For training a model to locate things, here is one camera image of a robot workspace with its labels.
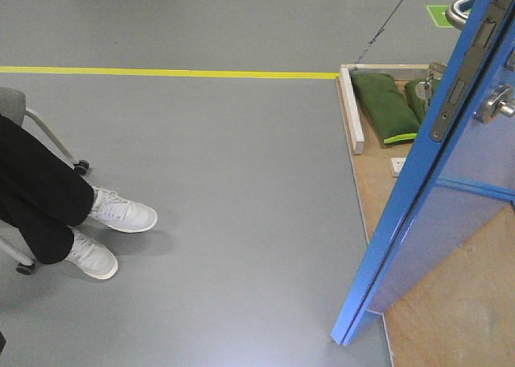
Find white sneaker upper foot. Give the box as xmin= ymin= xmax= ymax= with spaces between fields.
xmin=89 ymin=187 xmax=158 ymax=233

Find green sandbag middle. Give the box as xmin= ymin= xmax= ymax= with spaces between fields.
xmin=404 ymin=79 xmax=441 ymax=124

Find silver door handle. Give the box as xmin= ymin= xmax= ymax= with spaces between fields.
xmin=476 ymin=84 xmax=514 ymax=124
xmin=444 ymin=0 xmax=475 ymax=31

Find black cable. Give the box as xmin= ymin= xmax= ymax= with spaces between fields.
xmin=356 ymin=0 xmax=419 ymax=65

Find green sandbag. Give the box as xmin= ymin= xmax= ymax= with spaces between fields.
xmin=404 ymin=79 xmax=441 ymax=124
xmin=351 ymin=73 xmax=420 ymax=145

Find wooden platform base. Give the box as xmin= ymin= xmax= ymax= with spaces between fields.
xmin=336 ymin=63 xmax=515 ymax=367

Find blue door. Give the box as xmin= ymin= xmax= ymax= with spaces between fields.
xmin=332 ymin=0 xmax=514 ymax=344

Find silver far side door handle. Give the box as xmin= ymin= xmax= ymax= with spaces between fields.
xmin=444 ymin=0 xmax=475 ymax=31

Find seated person black trousers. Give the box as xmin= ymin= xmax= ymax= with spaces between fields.
xmin=1 ymin=116 xmax=94 ymax=265

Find green sandbag left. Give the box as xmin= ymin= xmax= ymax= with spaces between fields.
xmin=351 ymin=73 xmax=420 ymax=145

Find grey office chair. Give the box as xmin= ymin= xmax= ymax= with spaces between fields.
xmin=0 ymin=86 xmax=90 ymax=275

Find green floor sign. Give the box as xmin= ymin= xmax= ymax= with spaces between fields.
xmin=426 ymin=5 xmax=454 ymax=28

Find white sneaker lower foot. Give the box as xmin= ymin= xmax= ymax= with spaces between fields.
xmin=66 ymin=229 xmax=118 ymax=280

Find white sneaker foot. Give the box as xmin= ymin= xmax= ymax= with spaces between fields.
xmin=89 ymin=187 xmax=158 ymax=233
xmin=66 ymin=229 xmax=118 ymax=280

